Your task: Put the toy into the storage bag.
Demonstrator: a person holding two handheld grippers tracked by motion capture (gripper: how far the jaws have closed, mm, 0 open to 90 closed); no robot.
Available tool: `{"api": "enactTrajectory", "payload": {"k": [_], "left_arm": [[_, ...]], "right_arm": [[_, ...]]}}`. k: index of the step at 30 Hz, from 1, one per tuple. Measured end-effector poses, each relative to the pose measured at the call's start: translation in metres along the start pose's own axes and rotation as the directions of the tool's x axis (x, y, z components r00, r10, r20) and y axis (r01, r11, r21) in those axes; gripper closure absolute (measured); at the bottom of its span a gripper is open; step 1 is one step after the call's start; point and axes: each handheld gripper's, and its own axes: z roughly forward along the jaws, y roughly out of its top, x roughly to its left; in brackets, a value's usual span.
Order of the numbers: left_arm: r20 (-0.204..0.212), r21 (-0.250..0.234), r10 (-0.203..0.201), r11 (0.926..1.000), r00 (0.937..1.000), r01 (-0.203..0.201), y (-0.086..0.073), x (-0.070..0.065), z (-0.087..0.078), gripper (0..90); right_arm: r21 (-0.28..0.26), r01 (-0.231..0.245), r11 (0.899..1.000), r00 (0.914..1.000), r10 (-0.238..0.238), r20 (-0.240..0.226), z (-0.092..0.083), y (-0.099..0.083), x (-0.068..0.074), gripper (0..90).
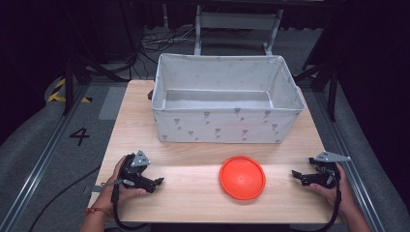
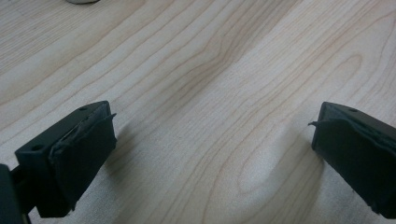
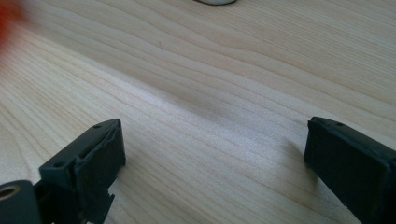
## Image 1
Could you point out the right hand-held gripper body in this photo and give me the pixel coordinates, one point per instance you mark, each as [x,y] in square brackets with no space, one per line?
[325,174]

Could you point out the yellow black hazard tape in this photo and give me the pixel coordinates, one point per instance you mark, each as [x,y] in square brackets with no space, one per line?
[56,93]

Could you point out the orange round plastic disc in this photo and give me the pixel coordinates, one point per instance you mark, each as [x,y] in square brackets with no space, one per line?
[242,178]

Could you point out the grey metal frame stand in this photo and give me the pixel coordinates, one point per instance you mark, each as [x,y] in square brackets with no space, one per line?
[237,21]

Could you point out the person's left hand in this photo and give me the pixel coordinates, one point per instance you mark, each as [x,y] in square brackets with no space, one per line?
[127,193]

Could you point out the black metal stand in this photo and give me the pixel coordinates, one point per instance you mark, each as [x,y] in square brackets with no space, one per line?
[332,87]

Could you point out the white printed fabric storage box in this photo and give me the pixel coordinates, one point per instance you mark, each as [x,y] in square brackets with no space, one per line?
[222,127]

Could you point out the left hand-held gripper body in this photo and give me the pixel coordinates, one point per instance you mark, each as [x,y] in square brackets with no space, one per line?
[135,170]

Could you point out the person's right hand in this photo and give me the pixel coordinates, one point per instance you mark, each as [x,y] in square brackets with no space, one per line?
[335,195]

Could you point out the black tripod stand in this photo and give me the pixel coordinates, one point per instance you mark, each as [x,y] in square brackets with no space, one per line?
[69,80]

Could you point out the grey metal floor rail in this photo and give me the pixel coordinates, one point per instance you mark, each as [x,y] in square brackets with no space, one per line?
[42,161]
[351,161]

